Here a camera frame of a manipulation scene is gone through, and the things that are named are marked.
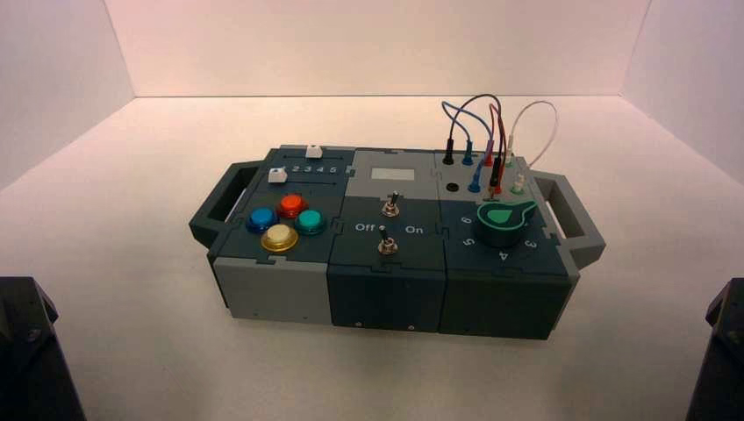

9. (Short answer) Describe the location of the red jumper wire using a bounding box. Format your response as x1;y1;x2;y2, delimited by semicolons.
483;103;512;202

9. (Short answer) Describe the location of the teal round push button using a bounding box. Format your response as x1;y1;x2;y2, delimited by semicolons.
293;209;328;237

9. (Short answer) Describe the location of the red round push button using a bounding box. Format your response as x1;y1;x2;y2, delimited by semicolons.
275;193;310;220

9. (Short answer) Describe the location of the grey and dark modular task box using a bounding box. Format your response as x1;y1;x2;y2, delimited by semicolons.
189;144;607;341

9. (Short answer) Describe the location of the yellow round push button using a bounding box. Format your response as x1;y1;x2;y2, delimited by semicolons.
260;223;300;253

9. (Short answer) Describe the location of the blue round push button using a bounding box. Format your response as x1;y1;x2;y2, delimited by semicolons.
245;207;280;235

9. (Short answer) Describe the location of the green rotary pointer knob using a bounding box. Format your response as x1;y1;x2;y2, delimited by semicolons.
471;200;540;250

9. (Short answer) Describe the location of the black jumper wire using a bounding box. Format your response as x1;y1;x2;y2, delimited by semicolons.
442;94;505;189

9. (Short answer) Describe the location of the blue jumper wire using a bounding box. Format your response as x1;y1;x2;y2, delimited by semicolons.
441;100;492;194

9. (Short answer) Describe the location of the white jumper wire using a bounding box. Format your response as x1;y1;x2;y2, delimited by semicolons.
505;100;561;196

